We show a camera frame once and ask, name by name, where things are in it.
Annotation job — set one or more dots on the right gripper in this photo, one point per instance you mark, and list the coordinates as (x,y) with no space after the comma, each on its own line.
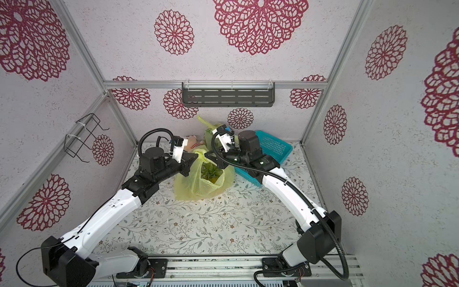
(222,155)

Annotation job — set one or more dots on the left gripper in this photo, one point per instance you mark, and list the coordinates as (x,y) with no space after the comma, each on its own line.
(185,162)

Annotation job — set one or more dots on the pineapple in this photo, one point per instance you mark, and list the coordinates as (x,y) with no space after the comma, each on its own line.
(210,172)

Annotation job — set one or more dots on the green avocado plastic bag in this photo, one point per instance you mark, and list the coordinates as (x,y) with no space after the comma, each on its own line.
(192,187)
(208,134)

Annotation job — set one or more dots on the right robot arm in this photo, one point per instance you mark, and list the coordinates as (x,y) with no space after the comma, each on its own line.
(320,229)

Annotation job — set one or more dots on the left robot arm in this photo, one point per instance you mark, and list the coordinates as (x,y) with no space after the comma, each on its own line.
(69,262)

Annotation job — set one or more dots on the pink plush doll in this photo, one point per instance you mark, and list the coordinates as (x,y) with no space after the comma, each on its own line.
(192,143)

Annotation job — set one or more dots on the teal plastic basket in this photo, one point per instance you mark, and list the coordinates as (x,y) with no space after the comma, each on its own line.
(271,145)

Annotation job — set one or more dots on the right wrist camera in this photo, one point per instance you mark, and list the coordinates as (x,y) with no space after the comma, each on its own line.
(226,137)

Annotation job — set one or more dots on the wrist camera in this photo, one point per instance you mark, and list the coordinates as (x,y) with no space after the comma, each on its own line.
(179,145)
(226,137)

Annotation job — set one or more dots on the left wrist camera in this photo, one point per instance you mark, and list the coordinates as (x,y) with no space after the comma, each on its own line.
(179,145)

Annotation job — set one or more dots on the grey metal wall shelf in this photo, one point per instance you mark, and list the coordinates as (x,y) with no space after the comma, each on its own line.
(222,95)

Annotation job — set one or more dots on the black wire wall rack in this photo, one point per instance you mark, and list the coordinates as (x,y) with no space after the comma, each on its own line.
(75,142)

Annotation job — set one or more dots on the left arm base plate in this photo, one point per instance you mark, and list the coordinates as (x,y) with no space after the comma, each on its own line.
(155,268)

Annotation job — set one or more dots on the aluminium front rail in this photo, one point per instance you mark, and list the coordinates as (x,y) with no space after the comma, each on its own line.
(224,271)

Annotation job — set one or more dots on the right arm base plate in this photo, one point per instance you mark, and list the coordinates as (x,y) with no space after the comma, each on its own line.
(274,267)

